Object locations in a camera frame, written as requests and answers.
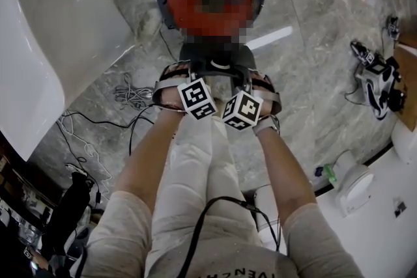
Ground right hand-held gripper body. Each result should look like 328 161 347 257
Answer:
221 66 265 132

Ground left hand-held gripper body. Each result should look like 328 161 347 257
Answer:
177 67 218 122

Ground black vacuum cleaner piece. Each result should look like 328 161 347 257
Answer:
178 41 257 76

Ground person's left forearm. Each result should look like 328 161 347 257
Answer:
114 112 185 215

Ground person's right forearm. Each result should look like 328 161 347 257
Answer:
256 128 317 229

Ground person's right hand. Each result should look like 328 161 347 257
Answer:
251 72 281 117

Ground person's left hand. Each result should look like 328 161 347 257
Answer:
152 63 191 115

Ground grey wristband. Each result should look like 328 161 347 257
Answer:
253 114 281 137

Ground person's white trousers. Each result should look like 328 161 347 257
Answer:
147 115 263 278

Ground green plastic clip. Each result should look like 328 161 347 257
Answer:
314 163 338 185

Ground white round device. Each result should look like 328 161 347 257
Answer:
331 150 375 218

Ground spare hand-held gripper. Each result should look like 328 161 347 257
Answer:
350 39 407 121

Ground person's grey shirt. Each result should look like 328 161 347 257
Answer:
78 190 366 278

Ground white bathtub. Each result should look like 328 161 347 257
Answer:
0 0 135 162

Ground small black electronic module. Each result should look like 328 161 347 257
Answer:
386 15 401 40

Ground white platform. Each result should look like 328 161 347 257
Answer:
314 126 417 278

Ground small black sticker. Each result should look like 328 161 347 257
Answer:
393 201 408 218

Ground grey cable bundle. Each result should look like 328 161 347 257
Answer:
113 73 154 110

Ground thin black floor cable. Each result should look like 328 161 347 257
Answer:
57 103 157 157

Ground black cable on body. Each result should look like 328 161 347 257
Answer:
177 197 281 278

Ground white floor cable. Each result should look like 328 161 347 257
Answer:
55 112 113 193

